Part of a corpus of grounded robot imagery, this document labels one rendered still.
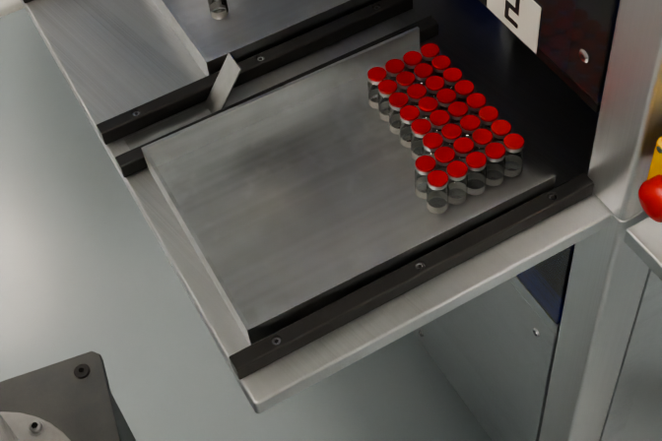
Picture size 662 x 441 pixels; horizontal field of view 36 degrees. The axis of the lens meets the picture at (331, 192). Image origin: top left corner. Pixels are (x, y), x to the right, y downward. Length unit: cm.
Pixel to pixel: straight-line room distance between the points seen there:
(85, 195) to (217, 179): 123
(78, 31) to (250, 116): 28
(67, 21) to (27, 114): 121
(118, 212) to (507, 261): 137
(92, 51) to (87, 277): 97
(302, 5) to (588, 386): 59
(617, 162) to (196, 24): 54
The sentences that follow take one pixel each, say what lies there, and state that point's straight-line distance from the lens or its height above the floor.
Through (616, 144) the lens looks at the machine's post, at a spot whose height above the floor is 97.
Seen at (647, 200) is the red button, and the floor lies 100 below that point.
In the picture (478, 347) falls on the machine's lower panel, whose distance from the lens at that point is 160.
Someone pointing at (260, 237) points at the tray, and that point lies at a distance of 103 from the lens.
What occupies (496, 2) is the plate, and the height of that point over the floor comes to 101.
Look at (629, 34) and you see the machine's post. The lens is 90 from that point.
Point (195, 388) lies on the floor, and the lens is 197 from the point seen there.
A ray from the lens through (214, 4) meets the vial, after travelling 125.
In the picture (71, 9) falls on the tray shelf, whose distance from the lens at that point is 134.
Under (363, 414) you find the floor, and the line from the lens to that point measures 191.
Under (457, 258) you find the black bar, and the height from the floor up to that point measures 89.
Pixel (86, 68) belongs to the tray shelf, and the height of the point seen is 88.
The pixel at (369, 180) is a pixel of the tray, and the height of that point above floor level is 88.
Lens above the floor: 171
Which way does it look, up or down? 51 degrees down
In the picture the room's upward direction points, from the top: 7 degrees counter-clockwise
